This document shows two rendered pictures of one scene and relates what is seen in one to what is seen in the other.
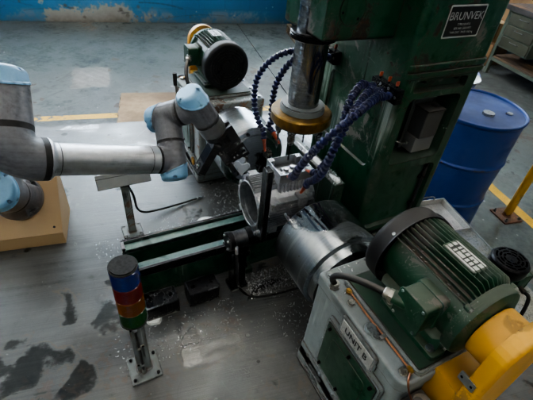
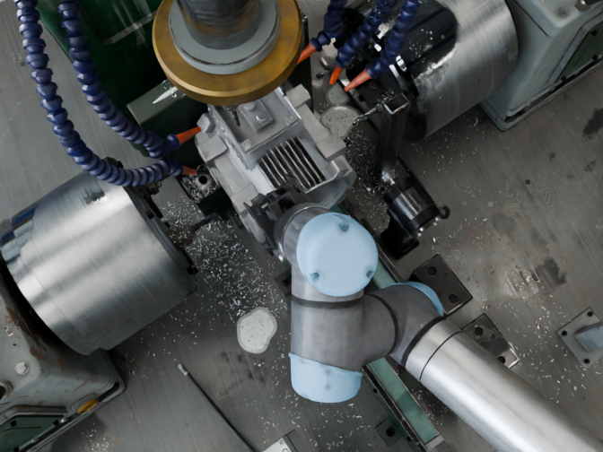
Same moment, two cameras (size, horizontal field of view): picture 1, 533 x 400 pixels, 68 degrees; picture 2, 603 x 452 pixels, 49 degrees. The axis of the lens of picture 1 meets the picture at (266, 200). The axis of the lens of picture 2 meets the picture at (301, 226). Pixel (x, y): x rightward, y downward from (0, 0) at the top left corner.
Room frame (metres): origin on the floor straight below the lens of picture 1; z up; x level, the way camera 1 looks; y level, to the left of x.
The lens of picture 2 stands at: (0.98, 0.38, 2.01)
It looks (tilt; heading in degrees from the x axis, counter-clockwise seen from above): 74 degrees down; 276
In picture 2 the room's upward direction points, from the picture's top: 10 degrees counter-clockwise
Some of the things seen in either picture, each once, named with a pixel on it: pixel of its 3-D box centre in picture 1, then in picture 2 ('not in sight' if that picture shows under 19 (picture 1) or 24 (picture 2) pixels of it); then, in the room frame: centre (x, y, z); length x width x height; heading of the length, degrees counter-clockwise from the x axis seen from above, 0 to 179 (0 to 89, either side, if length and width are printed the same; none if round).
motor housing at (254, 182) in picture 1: (274, 198); (275, 160); (1.04, -0.03, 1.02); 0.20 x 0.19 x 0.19; 119
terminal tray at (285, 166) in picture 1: (289, 172); (255, 117); (1.06, -0.06, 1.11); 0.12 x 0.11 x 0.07; 119
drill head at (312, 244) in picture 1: (334, 259); (434, 41); (0.76, -0.21, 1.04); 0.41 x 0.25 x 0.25; 30
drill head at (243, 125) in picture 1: (238, 139); (77, 273); (1.35, 0.14, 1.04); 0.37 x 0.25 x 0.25; 30
